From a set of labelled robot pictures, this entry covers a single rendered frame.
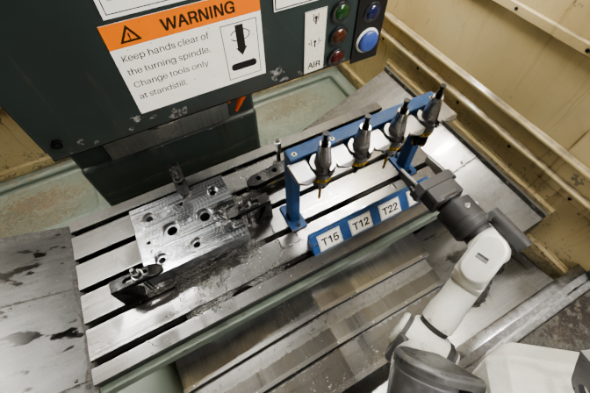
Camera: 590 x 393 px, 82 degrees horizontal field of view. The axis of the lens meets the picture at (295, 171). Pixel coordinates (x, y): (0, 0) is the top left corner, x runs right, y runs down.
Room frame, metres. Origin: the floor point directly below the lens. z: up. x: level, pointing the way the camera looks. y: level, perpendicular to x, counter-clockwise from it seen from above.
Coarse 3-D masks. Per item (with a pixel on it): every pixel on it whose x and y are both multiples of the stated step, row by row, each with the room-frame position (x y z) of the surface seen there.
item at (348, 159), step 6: (342, 144) 0.55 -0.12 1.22; (336, 150) 0.53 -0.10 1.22; (342, 150) 0.53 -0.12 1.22; (348, 150) 0.53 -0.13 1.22; (336, 156) 0.51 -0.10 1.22; (342, 156) 0.51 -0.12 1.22; (348, 156) 0.51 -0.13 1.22; (336, 162) 0.49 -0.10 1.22; (342, 162) 0.49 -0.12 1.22; (348, 162) 0.49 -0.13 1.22
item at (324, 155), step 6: (330, 144) 0.49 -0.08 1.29; (318, 150) 0.48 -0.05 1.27; (324, 150) 0.48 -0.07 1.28; (330, 150) 0.48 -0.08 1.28; (318, 156) 0.48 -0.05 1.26; (324, 156) 0.47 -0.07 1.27; (330, 156) 0.48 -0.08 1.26; (318, 162) 0.47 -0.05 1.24; (324, 162) 0.47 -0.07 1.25; (330, 162) 0.48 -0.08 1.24; (324, 168) 0.47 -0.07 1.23
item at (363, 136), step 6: (360, 126) 0.54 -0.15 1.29; (360, 132) 0.53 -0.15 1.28; (366, 132) 0.53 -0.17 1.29; (360, 138) 0.53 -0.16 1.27; (366, 138) 0.53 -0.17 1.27; (354, 144) 0.53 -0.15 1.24; (360, 144) 0.52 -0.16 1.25; (366, 144) 0.52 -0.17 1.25; (360, 150) 0.52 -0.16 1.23; (366, 150) 0.52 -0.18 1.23
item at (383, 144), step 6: (372, 132) 0.59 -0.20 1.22; (378, 132) 0.59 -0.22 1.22; (372, 138) 0.57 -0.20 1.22; (378, 138) 0.57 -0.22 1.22; (384, 138) 0.57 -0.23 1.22; (378, 144) 0.55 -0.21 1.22; (384, 144) 0.55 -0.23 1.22; (390, 144) 0.55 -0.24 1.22; (378, 150) 0.53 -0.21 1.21; (384, 150) 0.53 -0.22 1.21
